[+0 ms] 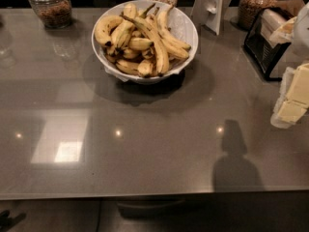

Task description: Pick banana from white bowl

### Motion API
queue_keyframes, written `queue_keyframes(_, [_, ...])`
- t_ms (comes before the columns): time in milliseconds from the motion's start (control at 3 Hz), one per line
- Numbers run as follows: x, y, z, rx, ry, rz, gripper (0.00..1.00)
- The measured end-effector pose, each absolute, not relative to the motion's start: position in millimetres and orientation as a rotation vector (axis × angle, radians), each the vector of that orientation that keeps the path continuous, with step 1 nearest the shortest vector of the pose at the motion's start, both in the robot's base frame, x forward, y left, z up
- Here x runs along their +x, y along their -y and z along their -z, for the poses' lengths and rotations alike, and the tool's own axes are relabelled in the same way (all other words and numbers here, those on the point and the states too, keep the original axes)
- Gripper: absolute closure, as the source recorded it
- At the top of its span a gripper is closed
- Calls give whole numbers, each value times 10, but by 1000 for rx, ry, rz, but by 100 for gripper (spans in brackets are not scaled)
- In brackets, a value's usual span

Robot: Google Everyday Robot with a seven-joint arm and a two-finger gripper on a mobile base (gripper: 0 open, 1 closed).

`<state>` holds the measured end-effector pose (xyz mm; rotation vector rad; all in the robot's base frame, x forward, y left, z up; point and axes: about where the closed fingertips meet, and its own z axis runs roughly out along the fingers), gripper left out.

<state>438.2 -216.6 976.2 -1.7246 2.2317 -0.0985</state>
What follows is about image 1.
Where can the large left banana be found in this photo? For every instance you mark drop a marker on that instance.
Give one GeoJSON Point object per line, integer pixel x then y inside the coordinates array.
{"type": "Point", "coordinates": [104, 27]}

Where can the right curved banana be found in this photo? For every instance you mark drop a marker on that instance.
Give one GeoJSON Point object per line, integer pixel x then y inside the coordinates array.
{"type": "Point", "coordinates": [162, 27]}

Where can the middle short banana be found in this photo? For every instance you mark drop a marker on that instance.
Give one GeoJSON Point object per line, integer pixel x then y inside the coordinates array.
{"type": "Point", "coordinates": [140, 43]}

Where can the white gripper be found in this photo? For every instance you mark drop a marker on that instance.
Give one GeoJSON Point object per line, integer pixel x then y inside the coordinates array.
{"type": "Point", "coordinates": [302, 33]}

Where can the black wire packet rack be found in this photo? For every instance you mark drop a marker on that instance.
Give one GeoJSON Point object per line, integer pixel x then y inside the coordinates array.
{"type": "Point", "coordinates": [259, 47]}

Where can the left glass granola jar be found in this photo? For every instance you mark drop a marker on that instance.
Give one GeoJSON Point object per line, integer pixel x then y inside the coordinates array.
{"type": "Point", "coordinates": [52, 13]}

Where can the front stubby banana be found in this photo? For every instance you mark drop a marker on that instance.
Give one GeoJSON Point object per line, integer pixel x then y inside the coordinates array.
{"type": "Point", "coordinates": [145, 68]}

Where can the white bowl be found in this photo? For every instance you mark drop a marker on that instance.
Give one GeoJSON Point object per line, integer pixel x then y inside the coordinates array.
{"type": "Point", "coordinates": [140, 4]}

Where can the right glass granola jar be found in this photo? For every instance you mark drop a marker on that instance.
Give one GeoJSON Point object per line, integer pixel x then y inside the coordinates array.
{"type": "Point", "coordinates": [249, 9]}

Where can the front bottom banana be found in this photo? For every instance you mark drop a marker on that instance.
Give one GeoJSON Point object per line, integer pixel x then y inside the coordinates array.
{"type": "Point", "coordinates": [127, 67]}

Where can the long central banana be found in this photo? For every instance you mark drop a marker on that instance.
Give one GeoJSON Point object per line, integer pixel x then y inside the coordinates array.
{"type": "Point", "coordinates": [160, 52]}

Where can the top back banana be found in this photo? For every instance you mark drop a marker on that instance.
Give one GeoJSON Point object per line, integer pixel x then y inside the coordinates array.
{"type": "Point", "coordinates": [130, 10]}

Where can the white sign stand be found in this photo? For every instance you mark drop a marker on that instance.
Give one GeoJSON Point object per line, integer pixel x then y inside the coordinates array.
{"type": "Point", "coordinates": [212, 13]}

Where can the upright centre banana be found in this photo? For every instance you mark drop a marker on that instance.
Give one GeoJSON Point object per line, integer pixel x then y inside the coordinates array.
{"type": "Point", "coordinates": [121, 34]}

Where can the glass granola jar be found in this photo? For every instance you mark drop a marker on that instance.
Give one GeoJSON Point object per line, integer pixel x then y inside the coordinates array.
{"type": "Point", "coordinates": [52, 13]}
{"type": "Point", "coordinates": [249, 9]}

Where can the right lower banana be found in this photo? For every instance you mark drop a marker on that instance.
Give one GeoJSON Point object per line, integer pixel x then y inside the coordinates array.
{"type": "Point", "coordinates": [177, 52]}

